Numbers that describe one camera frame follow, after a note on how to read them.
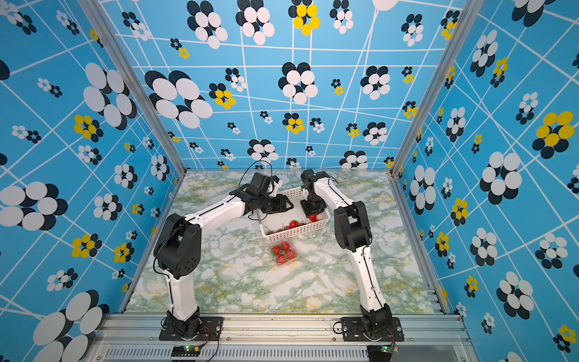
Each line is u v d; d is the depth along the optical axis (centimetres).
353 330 72
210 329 73
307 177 83
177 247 50
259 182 74
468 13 68
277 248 89
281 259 87
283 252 89
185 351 72
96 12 69
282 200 83
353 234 62
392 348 67
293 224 96
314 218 99
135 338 78
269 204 80
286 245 91
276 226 97
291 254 88
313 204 91
